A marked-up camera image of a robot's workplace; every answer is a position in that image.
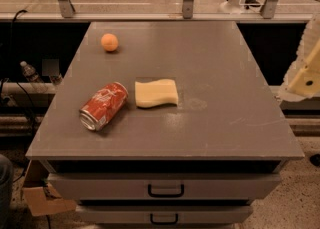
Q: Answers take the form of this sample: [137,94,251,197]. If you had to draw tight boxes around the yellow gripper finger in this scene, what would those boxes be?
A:
[287,39,320,97]

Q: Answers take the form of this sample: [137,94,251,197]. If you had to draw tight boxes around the orange fruit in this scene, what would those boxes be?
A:
[101,34,119,52]

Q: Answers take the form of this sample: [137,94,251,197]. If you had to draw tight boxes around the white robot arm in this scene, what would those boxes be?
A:
[278,14,320,102]

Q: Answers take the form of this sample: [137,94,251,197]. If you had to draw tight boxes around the yellow sponge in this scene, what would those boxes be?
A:
[135,79,179,108]

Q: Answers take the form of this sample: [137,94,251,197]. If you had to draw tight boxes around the grey drawer cabinet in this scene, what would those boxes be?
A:
[27,21,303,229]

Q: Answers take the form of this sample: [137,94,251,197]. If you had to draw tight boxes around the red soda can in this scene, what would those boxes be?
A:
[79,82,128,131]

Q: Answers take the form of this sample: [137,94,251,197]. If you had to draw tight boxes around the clear plastic water bottle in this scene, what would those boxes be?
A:
[20,61,47,93]

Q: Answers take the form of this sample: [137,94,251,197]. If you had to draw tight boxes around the brown cardboard box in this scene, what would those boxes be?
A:
[22,161,76,216]

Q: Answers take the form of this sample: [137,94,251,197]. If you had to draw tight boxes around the dark grey bin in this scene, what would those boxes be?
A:
[0,155,14,229]

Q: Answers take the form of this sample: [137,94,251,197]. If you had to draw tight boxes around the upper drawer black handle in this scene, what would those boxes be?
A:
[147,184,185,198]

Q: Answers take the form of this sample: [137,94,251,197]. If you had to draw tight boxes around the drawer black handle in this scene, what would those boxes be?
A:
[149,214,179,226]
[147,184,185,198]

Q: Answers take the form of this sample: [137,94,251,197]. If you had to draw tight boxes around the lower drawer black handle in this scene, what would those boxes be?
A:
[149,214,179,226]

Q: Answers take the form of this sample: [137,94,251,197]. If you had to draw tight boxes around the black cable left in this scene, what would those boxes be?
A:
[0,8,38,134]

